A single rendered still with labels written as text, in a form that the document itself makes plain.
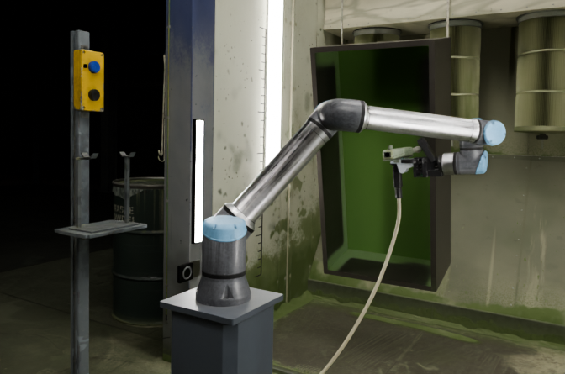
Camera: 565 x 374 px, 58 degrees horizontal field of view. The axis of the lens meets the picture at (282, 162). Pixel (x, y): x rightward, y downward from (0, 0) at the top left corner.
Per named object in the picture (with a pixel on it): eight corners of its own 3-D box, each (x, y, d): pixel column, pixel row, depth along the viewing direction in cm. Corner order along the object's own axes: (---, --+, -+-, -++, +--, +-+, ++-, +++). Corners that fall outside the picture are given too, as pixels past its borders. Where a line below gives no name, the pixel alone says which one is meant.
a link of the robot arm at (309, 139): (192, 242, 184) (331, 88, 188) (195, 233, 201) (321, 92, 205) (224, 269, 186) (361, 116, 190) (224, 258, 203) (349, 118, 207)
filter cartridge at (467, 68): (451, 147, 328) (455, 15, 324) (414, 145, 361) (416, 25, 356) (492, 146, 345) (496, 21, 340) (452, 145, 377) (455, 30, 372)
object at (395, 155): (395, 202, 208) (393, 145, 207) (384, 202, 210) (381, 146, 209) (425, 188, 250) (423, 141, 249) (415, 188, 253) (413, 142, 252)
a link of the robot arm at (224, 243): (200, 276, 168) (201, 222, 167) (202, 262, 185) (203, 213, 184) (247, 275, 170) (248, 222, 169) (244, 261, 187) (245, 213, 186)
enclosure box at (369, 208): (347, 249, 309) (337, 44, 281) (451, 263, 279) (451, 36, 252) (324, 273, 279) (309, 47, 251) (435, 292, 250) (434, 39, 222)
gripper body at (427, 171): (411, 177, 213) (441, 176, 207) (410, 156, 212) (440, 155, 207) (416, 176, 220) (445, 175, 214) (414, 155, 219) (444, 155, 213)
